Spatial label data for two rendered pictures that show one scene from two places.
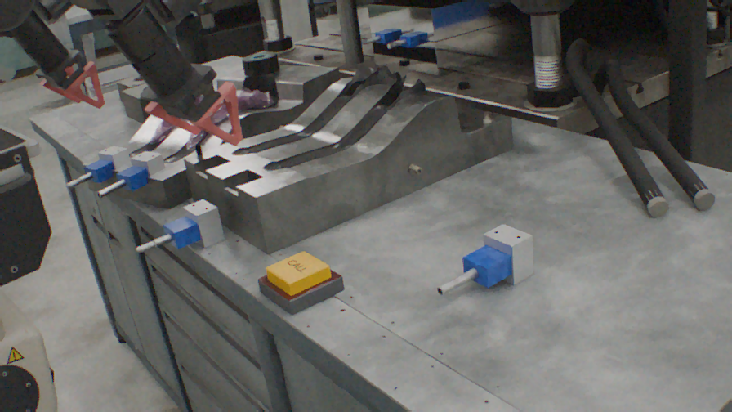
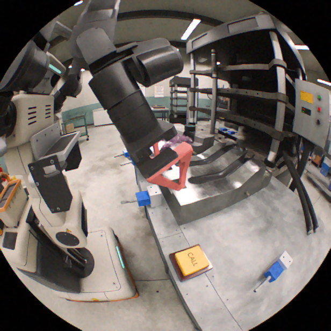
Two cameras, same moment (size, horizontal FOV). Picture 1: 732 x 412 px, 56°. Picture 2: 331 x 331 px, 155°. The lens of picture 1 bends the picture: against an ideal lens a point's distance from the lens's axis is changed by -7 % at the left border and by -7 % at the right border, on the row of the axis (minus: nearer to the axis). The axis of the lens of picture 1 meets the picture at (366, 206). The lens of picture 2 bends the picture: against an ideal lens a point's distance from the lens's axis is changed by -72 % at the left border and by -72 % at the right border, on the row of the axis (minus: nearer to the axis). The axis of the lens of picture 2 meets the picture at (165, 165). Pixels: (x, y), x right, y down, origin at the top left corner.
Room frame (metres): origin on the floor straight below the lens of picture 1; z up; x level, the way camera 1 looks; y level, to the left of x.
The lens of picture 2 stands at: (0.71, 0.13, 1.12)
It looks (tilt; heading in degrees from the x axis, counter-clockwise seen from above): 29 degrees down; 14
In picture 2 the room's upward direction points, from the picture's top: straight up
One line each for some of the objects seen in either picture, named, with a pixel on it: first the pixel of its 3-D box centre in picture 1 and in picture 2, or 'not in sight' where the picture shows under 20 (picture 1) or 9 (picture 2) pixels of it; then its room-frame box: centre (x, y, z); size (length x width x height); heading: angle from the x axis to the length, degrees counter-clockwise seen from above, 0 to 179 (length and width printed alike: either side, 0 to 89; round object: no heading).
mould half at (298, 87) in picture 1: (216, 125); (171, 144); (1.43, 0.27, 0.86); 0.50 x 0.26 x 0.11; 140
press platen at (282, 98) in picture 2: not in sight; (247, 102); (2.15, -0.42, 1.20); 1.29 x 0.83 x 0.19; 33
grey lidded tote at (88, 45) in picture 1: (67, 57); not in sight; (7.21, 2.76, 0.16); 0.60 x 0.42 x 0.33; 107
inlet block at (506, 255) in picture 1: (480, 269); (271, 274); (0.76, -0.12, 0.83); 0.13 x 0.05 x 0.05; 123
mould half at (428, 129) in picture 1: (351, 140); (222, 170); (1.18, 0.01, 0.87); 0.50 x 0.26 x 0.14; 123
